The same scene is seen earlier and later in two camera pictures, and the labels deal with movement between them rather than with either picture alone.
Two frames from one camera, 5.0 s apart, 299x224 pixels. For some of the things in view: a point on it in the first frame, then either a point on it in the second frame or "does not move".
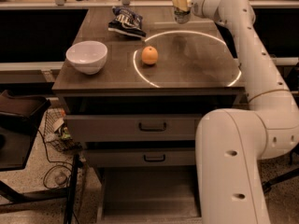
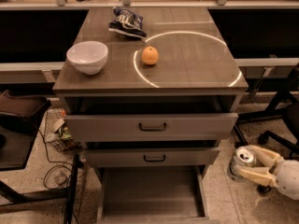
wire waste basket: [56, 133] does not move
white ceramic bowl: [88, 57] does not move
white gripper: [195, 4] -> [289, 178]
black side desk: [21, 117] does not move
